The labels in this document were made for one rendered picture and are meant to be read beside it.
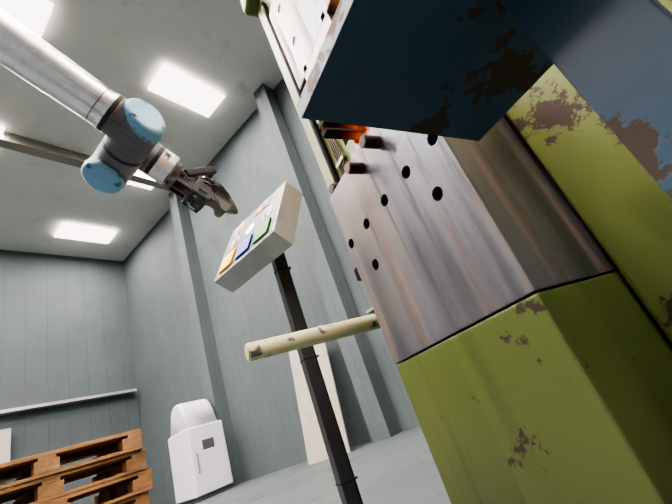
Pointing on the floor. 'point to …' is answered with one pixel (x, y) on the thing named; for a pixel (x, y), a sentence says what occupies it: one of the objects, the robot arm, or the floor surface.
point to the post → (317, 389)
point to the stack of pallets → (120, 488)
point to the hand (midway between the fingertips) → (234, 209)
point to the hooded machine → (198, 453)
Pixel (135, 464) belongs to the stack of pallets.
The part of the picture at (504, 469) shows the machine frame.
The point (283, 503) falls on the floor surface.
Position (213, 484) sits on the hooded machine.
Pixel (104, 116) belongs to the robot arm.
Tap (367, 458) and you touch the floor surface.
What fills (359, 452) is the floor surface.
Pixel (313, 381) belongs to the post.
